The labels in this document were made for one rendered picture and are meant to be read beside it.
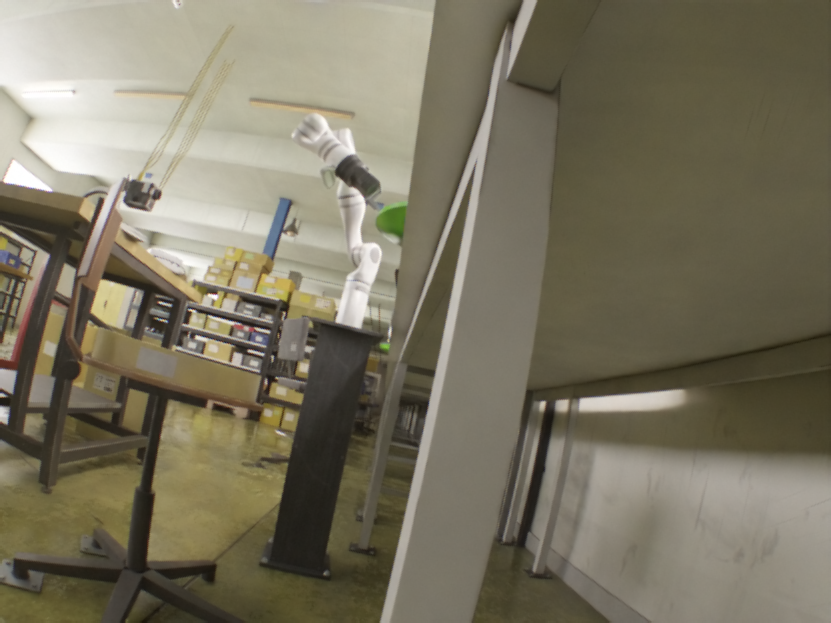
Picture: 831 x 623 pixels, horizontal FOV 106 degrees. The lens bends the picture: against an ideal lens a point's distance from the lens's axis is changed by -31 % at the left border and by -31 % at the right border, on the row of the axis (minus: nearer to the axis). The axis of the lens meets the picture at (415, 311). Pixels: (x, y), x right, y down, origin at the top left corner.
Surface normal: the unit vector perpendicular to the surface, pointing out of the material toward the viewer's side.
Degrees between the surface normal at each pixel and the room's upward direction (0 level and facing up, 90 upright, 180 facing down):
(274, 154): 90
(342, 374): 90
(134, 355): 90
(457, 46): 180
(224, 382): 90
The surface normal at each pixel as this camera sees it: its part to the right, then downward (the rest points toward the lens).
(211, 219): 0.07, -0.22
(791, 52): -0.21, 0.95
